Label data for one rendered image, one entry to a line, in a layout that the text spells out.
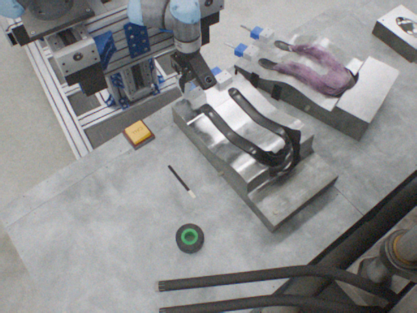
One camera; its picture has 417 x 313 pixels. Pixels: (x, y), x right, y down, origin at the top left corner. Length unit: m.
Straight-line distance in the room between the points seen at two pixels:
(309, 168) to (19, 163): 1.68
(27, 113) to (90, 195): 1.40
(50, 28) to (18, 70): 1.47
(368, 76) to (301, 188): 0.47
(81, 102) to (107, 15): 0.82
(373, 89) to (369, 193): 0.34
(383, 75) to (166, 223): 0.86
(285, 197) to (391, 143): 0.45
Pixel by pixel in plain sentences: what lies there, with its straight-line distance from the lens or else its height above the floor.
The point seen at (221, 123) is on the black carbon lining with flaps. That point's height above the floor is 0.88.
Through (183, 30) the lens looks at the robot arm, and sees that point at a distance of 1.12.
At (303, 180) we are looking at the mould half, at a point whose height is 0.86.
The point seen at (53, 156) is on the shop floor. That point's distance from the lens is 2.43.
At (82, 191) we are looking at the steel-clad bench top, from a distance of 1.35.
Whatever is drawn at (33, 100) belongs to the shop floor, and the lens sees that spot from 2.70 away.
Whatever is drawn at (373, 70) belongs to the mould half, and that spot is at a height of 0.91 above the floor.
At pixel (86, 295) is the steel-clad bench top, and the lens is 1.24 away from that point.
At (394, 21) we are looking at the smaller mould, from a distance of 1.77.
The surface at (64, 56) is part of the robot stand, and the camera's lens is 1.43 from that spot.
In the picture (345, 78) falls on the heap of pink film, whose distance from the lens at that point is 1.47.
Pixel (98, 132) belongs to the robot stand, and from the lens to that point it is 2.17.
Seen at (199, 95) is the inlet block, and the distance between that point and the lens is 1.33.
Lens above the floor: 1.96
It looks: 61 degrees down
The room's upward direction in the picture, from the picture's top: 1 degrees counter-clockwise
